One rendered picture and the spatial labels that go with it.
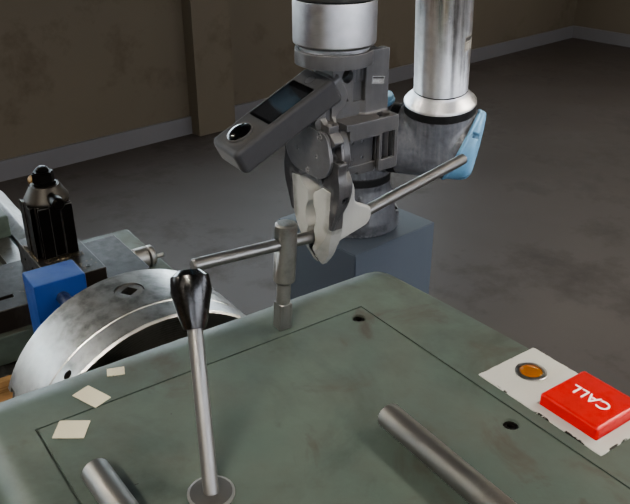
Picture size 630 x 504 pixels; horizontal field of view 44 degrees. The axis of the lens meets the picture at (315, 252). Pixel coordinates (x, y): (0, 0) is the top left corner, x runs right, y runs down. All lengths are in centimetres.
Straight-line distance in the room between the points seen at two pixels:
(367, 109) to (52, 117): 426
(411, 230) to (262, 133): 73
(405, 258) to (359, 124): 69
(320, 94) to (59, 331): 41
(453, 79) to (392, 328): 53
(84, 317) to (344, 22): 44
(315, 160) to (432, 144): 55
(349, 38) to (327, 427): 33
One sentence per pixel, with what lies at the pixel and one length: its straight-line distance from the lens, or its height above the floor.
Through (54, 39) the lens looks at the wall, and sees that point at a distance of 486.
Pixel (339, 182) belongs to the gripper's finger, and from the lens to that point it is 70.
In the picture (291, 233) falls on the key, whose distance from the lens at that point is 73.
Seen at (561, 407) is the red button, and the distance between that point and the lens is 70.
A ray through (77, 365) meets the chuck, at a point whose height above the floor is 121.
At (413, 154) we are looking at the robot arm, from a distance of 126.
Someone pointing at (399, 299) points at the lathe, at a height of 126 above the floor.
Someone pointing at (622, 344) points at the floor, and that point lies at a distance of 325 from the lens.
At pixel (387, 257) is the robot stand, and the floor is 107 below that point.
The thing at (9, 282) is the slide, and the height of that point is 97.
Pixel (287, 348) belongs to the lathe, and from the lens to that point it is 76.
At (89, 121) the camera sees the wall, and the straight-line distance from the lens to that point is 504.
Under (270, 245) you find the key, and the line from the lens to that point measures 73.
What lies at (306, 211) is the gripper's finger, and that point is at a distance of 76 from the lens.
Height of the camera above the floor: 168
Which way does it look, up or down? 27 degrees down
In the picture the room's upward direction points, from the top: straight up
